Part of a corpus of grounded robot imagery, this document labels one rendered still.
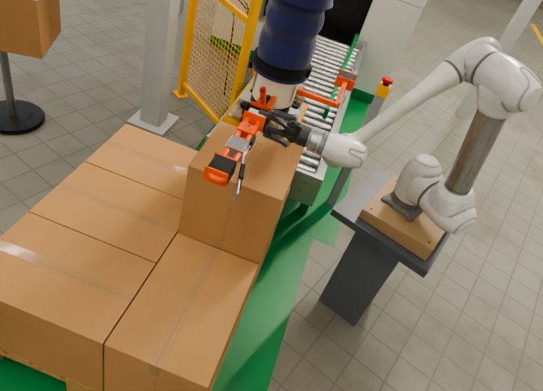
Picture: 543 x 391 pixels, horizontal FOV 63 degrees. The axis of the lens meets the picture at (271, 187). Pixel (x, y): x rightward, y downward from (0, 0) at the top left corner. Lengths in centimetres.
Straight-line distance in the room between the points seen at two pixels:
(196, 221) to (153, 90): 165
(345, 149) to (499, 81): 53
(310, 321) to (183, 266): 94
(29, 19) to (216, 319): 199
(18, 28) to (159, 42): 84
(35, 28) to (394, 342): 271
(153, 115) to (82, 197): 147
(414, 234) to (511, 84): 80
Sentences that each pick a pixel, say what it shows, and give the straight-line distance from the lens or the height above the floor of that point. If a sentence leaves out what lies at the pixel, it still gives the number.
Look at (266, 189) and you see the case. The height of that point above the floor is 94.
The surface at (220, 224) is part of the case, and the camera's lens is 192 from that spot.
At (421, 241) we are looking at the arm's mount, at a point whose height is 82.
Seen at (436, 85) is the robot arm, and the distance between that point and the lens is 167.
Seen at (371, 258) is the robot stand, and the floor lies 51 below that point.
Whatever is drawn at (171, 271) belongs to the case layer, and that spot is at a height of 54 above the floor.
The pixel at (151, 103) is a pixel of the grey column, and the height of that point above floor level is 21.
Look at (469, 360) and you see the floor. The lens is 296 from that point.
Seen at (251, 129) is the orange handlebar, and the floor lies 124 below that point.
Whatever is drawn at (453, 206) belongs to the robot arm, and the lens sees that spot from 192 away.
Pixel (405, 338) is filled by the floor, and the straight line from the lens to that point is 280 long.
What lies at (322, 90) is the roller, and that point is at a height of 55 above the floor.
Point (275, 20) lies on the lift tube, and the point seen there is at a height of 152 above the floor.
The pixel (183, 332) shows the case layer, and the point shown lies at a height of 54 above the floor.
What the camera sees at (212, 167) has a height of 125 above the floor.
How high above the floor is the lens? 208
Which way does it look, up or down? 40 degrees down
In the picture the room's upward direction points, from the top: 18 degrees clockwise
